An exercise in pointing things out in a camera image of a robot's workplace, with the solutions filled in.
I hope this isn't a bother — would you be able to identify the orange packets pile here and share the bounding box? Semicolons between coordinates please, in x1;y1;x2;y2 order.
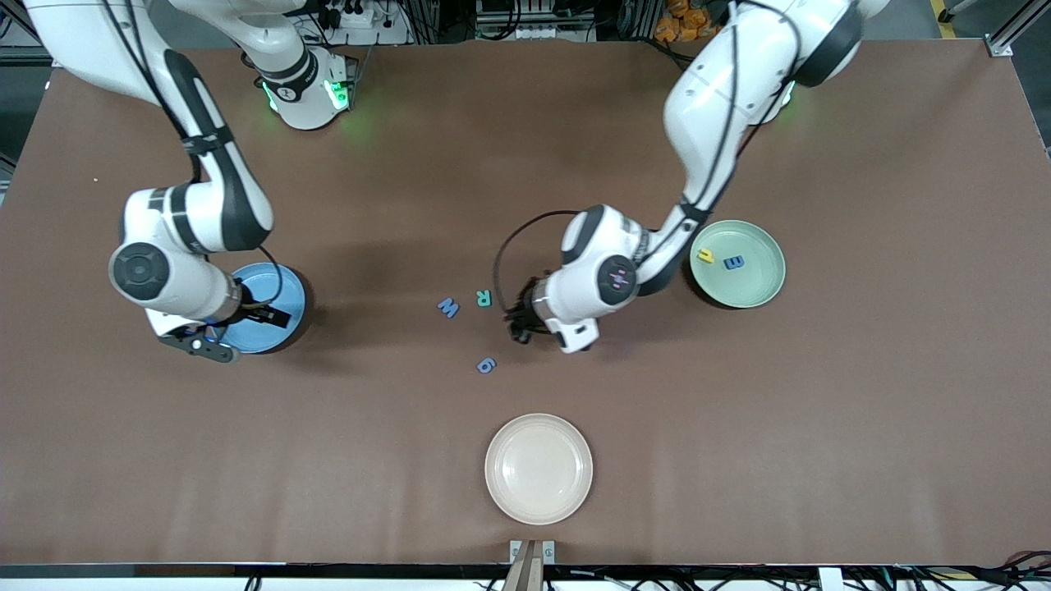
654;0;723;42

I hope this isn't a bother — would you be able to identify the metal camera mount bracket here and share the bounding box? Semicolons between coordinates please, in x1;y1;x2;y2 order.
509;539;556;591

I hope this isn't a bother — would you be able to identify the green plate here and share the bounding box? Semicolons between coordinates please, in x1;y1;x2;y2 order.
689;219;787;309

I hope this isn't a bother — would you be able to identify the cream plate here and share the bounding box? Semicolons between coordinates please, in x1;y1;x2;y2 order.
484;413;594;526

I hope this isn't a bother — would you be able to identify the blue plate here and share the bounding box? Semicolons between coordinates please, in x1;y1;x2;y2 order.
218;262;307;355

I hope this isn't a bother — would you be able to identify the black and white equipment rack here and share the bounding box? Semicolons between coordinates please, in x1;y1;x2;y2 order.
475;0;596;42

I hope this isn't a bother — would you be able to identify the white power strip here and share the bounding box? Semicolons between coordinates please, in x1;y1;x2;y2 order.
324;0;411;46

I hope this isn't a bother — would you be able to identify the black cable bundle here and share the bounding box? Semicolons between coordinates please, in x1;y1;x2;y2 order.
891;552;1051;591

